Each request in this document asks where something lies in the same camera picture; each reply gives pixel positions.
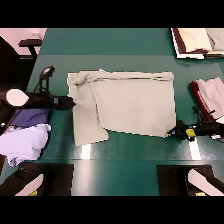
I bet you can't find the dark purple garment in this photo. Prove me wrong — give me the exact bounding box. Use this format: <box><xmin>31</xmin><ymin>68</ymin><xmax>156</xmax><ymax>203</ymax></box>
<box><xmin>9</xmin><ymin>108</ymin><xmax>52</xmax><ymax>130</ymax></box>

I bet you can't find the red garment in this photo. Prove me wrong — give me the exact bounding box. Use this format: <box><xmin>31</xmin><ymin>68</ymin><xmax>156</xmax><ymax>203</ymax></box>
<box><xmin>189</xmin><ymin>80</ymin><xmax>218</xmax><ymax>123</ymax></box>

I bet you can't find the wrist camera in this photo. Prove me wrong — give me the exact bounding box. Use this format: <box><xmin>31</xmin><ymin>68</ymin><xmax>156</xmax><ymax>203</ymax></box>
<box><xmin>192</xmin><ymin>105</ymin><xmax>210</xmax><ymax>125</ymax></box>
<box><xmin>32</xmin><ymin>65</ymin><xmax>56</xmax><ymax>98</ymax></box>

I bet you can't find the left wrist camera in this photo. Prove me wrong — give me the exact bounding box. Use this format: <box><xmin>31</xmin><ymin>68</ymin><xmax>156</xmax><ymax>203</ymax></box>
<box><xmin>32</xmin><ymin>65</ymin><xmax>56</xmax><ymax>98</ymax></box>

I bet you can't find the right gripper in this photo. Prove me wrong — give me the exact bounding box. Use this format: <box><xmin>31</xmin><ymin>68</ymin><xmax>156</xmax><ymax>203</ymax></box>
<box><xmin>172</xmin><ymin>119</ymin><xmax>202</xmax><ymax>142</ymax></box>

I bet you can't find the black small table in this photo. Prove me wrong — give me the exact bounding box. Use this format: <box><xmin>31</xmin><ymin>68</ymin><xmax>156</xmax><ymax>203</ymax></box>
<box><xmin>18</xmin><ymin>38</ymin><xmax>43</xmax><ymax>60</ymax></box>

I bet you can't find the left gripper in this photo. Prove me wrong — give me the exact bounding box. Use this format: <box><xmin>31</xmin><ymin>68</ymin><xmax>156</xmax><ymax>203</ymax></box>
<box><xmin>49</xmin><ymin>95</ymin><xmax>77</xmax><ymax>111</ymax></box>

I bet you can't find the pale pink garment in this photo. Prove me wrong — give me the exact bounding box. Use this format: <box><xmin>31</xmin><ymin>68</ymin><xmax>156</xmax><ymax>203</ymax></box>
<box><xmin>195</xmin><ymin>76</ymin><xmax>224</xmax><ymax>121</ymax></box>

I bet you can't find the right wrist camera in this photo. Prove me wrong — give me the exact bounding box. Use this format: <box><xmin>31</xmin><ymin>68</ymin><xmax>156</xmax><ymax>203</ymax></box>
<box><xmin>192</xmin><ymin>105</ymin><xmax>210</xmax><ymax>125</ymax></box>

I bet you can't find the cream garment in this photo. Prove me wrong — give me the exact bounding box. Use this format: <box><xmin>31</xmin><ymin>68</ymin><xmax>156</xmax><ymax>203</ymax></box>
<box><xmin>177</xmin><ymin>27</ymin><xmax>215</xmax><ymax>54</ymax></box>

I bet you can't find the lavender garment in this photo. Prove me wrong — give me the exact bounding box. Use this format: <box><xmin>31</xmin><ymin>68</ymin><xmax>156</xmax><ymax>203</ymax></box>
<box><xmin>0</xmin><ymin>123</ymin><xmax>53</xmax><ymax>168</ymax></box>

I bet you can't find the grey garment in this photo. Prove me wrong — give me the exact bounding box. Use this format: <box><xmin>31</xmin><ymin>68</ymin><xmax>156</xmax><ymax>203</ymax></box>
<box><xmin>205</xmin><ymin>27</ymin><xmax>224</xmax><ymax>53</ymax></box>

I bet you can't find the beige shirt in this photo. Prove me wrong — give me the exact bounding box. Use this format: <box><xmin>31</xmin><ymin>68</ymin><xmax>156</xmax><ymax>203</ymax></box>
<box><xmin>66</xmin><ymin>68</ymin><xmax>177</xmax><ymax>147</ymax></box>

